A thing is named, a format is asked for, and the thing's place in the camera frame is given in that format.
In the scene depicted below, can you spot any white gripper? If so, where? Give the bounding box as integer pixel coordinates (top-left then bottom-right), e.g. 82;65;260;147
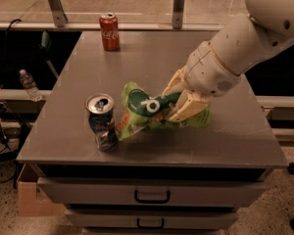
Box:
162;41;241;122

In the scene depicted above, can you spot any green rice chip bag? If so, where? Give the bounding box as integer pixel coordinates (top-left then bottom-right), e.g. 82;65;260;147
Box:
116;81;212;141

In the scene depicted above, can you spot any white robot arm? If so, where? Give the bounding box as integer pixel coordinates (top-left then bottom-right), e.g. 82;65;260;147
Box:
164;0;294;122

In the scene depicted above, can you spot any dented redbull can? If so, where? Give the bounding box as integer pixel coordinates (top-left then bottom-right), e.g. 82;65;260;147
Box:
85;93;118;151

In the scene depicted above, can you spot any red coca-cola can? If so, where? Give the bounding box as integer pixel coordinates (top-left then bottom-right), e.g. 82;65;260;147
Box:
99;13;120;51

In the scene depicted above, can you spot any grey drawer cabinet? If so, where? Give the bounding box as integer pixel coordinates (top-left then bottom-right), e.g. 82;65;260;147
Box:
19;30;286;235

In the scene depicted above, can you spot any lower grey drawer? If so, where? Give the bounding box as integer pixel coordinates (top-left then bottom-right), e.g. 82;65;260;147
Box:
66;210;237;230

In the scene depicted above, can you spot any grey drawer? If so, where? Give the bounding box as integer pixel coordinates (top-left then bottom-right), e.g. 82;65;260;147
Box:
66;210;237;230
38;177;266;208

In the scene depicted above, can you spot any clear plastic water bottle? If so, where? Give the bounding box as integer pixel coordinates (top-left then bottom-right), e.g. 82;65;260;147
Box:
20;70;42;102

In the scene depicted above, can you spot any upper grey drawer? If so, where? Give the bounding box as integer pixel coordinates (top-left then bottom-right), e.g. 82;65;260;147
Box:
38;177;266;208

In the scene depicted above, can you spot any cardboard box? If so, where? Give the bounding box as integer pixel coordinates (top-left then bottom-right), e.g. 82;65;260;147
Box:
17;164;65;217

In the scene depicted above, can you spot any middle metal bracket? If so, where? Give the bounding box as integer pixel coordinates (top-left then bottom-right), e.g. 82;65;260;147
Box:
171;0;185;29

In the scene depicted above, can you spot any metal bracket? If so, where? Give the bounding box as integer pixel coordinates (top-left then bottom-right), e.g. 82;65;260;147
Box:
171;0;185;29
48;0;68;27

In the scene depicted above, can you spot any left metal bracket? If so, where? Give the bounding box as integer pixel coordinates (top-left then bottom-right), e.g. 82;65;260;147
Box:
48;0;68;27

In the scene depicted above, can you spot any black cable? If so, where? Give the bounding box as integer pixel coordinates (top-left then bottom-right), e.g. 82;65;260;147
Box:
0;18;27;184

